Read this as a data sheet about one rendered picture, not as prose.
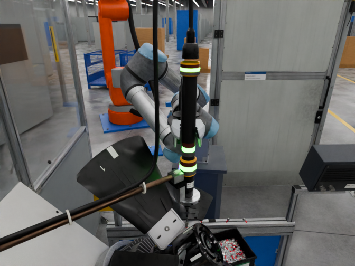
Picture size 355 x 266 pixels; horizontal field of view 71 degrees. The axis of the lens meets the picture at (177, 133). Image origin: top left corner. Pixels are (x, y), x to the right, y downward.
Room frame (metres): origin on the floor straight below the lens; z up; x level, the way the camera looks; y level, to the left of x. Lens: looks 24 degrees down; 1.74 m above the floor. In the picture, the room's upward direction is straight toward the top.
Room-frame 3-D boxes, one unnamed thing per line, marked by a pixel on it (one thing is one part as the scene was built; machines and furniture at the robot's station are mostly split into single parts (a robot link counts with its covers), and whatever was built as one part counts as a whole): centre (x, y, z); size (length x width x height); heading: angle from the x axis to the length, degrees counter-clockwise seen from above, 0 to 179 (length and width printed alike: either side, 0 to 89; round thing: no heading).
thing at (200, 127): (0.57, -0.05, 1.48); 0.09 x 0.03 x 0.06; 12
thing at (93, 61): (7.62, 2.07, 0.49); 1.27 x 0.88 x 0.98; 173
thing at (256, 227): (0.92, -0.11, 0.82); 0.90 x 0.04 x 0.08; 92
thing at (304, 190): (0.94, -0.65, 1.04); 0.24 x 0.03 x 0.03; 92
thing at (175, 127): (0.56, 0.00, 1.48); 0.09 x 0.03 x 0.06; 172
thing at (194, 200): (0.55, -0.02, 1.34); 0.09 x 0.07 x 0.10; 127
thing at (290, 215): (0.94, -0.54, 0.96); 0.03 x 0.03 x 0.20; 2
